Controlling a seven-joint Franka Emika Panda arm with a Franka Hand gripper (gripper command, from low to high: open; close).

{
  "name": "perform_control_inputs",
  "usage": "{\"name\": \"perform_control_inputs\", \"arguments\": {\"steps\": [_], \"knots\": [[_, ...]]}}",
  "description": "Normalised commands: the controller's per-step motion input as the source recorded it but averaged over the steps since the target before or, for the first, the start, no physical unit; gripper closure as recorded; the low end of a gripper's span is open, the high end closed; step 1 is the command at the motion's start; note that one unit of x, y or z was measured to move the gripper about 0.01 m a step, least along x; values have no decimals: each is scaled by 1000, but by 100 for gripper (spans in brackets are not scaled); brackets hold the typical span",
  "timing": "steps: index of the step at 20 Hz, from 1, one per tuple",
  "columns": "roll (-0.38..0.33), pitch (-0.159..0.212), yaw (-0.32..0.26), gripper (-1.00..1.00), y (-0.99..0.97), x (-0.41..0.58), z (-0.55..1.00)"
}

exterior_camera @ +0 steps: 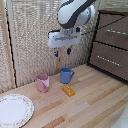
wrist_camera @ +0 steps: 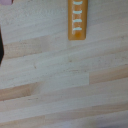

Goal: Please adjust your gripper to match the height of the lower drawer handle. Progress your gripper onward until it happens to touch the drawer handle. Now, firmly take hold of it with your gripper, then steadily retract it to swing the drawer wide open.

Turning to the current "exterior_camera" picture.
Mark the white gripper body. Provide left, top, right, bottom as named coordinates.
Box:
left=46, top=28, right=82, bottom=50

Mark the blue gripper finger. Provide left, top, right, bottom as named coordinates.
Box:
left=66, top=46, right=72, bottom=56
left=53, top=47, right=60, bottom=58

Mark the wide woven screen panel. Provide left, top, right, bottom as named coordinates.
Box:
left=6, top=0, right=64, bottom=88

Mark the dark brown drawer cabinet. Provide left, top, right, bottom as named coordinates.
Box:
left=87, top=9, right=128, bottom=83

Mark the woven screen panel beside cabinet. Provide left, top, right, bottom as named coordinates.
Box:
left=59, top=0, right=102, bottom=72

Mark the blue mug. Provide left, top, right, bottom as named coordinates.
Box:
left=59, top=67, right=76, bottom=85

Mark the pink mug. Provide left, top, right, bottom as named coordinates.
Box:
left=36, top=73, right=51, bottom=94

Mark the orange rectangular block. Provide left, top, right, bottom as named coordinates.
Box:
left=61, top=85, right=76, bottom=98

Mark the narrow woven screen panel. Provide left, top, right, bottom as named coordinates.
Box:
left=0, top=0, right=16, bottom=94

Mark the white patterned plate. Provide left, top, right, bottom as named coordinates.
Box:
left=0, top=93, right=35, bottom=128

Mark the pale grey blurred object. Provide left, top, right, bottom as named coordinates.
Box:
left=111, top=105, right=128, bottom=128

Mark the long silver drawer handle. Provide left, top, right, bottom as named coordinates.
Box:
left=96, top=55, right=122, bottom=67

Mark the brown drawer with long handle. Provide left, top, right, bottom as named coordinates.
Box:
left=89, top=41, right=128, bottom=81

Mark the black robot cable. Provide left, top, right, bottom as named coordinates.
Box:
left=80, top=15, right=128, bottom=36

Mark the brown drawer with short handle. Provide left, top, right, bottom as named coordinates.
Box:
left=94, top=13, right=128, bottom=51

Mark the short silver drawer handle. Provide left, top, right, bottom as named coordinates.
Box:
left=105, top=28, right=128, bottom=36

